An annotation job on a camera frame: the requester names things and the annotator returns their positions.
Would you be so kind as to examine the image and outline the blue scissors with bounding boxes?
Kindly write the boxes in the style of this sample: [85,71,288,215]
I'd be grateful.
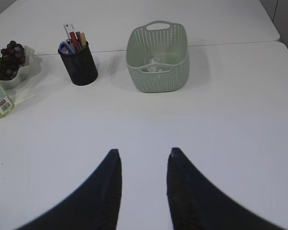
[59,39,76,55]

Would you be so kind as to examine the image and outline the red glitter pen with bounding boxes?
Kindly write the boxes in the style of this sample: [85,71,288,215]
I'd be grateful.
[69,32,81,53]

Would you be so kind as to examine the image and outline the translucent green wavy plate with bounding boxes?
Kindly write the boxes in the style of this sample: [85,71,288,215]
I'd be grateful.
[0,40,35,89]

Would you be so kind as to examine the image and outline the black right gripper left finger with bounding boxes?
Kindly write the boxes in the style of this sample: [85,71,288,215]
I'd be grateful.
[20,149,122,230]

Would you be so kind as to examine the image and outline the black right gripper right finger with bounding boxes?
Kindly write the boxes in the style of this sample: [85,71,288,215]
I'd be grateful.
[167,148,288,230]

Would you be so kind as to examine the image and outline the black mesh pen holder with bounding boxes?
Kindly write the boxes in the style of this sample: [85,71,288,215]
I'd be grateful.
[58,42,98,86]

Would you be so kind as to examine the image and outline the green plastic basket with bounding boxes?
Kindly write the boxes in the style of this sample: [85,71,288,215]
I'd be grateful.
[126,21,190,93]

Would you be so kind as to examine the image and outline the purple grape bunch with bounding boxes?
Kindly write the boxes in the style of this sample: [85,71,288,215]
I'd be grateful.
[0,40,26,81]

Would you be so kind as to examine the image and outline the gold glitter pen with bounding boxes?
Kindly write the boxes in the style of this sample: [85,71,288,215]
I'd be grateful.
[80,32,87,49]

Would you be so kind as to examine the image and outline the clear plastic ruler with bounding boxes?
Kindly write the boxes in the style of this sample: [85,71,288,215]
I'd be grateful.
[63,23,75,39]

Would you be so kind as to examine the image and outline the silver glitter pen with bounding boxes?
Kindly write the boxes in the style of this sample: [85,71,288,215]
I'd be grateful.
[76,31,83,51]

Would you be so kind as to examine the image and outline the clear bubble plastic sheet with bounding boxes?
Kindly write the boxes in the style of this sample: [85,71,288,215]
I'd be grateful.
[142,57,168,72]

